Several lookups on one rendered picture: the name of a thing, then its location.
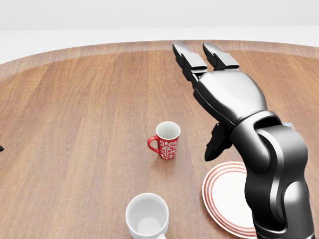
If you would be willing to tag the blue printed box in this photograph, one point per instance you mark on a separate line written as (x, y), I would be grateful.
(289, 125)

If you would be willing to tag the white mug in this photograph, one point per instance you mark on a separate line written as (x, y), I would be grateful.
(147, 219)

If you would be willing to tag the white plate with red rings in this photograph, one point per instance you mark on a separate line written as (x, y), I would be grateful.
(224, 196)

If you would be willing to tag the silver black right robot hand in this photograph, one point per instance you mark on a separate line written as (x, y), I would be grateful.
(229, 92)

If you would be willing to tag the red patterned mug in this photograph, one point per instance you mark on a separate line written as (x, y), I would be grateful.
(167, 144)

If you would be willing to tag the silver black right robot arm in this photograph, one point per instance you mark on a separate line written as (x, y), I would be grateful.
(286, 174)

